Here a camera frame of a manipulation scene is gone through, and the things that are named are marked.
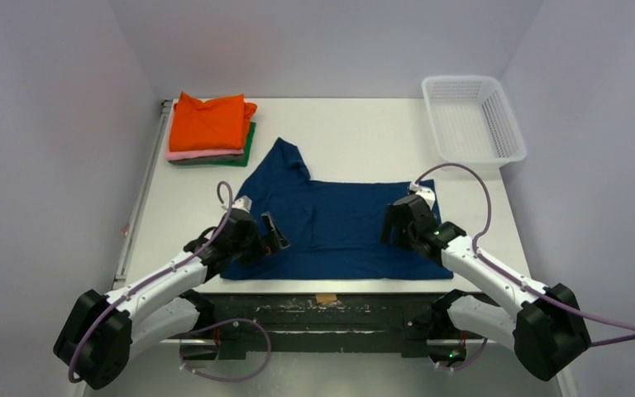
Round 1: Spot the brown tape piece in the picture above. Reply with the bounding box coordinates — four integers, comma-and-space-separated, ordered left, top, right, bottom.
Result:
315, 294, 339, 306

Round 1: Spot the navy blue t-shirt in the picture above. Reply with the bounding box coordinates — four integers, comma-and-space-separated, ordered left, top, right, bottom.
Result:
221, 138, 453, 280

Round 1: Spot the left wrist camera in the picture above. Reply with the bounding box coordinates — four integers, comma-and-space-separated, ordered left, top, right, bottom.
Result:
232, 195, 252, 213

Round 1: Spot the orange folded t-shirt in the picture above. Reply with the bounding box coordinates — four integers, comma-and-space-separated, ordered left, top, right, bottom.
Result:
169, 92, 258, 151

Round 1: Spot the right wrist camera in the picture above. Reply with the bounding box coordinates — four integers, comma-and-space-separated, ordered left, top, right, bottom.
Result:
408, 182, 437, 210

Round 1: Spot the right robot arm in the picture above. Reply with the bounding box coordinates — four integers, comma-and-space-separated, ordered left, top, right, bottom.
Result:
380, 194, 591, 380

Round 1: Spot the pink folded t-shirt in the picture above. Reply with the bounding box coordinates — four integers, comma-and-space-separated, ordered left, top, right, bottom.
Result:
165, 149, 245, 161

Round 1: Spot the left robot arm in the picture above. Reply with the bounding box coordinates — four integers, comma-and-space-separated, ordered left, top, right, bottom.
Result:
53, 207, 290, 390

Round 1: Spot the aluminium table frame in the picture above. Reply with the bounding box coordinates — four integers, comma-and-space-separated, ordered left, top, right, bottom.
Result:
116, 98, 530, 286

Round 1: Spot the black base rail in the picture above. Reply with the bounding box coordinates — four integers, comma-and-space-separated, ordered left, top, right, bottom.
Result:
104, 291, 533, 361

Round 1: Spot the green folded t-shirt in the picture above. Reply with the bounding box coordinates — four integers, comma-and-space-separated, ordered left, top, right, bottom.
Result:
242, 122, 256, 167

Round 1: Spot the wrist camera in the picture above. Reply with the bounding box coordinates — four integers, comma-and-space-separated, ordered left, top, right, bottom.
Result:
232, 195, 252, 213
408, 182, 437, 210

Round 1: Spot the white plastic basket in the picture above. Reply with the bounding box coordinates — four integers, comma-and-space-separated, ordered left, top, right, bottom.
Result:
421, 75, 528, 168

